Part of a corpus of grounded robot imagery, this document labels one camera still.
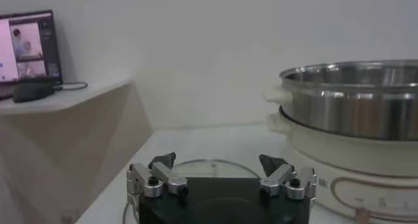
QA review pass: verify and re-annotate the laptop screen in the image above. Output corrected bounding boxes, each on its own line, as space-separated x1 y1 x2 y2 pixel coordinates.
0 9 63 101

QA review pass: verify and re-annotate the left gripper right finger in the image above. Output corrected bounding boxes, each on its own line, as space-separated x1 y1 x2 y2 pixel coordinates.
259 153 318 200

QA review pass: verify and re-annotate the black computer mouse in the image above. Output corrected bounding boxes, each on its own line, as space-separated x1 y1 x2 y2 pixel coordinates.
12 80 56 103

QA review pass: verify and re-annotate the stainless steel steamer basket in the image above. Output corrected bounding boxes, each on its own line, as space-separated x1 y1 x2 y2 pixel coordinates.
262 59 418 142

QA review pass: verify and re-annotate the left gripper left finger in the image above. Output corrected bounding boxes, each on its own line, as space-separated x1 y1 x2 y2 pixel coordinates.
126 152 189 199

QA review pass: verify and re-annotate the round glass pot lid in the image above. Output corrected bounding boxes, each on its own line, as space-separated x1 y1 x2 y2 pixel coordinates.
172 158 261 180

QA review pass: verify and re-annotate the cream electric cooker base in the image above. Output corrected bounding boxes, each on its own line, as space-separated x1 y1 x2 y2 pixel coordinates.
266 112 418 224

